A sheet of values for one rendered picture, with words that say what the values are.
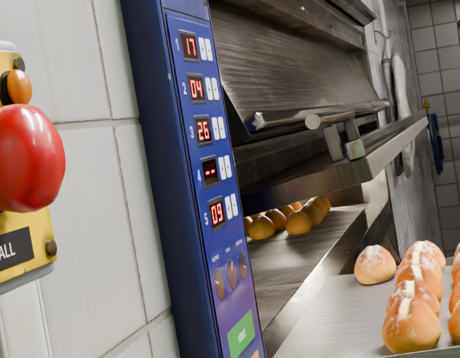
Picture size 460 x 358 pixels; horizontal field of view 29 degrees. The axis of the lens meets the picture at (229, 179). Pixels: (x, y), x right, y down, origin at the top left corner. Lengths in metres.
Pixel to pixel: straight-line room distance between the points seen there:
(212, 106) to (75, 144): 0.24
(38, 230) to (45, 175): 0.05
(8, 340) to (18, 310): 0.02
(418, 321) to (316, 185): 0.20
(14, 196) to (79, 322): 0.25
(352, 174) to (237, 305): 0.20
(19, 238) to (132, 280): 0.30
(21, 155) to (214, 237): 0.45
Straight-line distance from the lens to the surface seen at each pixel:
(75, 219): 0.57
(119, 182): 0.65
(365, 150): 0.91
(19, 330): 0.46
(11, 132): 0.32
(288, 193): 0.92
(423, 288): 1.13
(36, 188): 0.32
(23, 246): 0.36
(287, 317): 1.30
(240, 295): 0.81
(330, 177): 0.91
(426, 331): 1.01
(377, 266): 1.42
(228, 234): 0.79
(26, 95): 0.36
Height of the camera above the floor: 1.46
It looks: 3 degrees down
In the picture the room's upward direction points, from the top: 9 degrees counter-clockwise
